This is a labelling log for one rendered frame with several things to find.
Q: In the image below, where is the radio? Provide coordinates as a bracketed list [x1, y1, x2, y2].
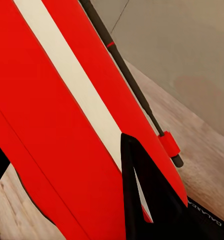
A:
[0, 0, 188, 240]

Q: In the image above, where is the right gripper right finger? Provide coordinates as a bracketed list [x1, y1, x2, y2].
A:
[120, 133, 210, 240]

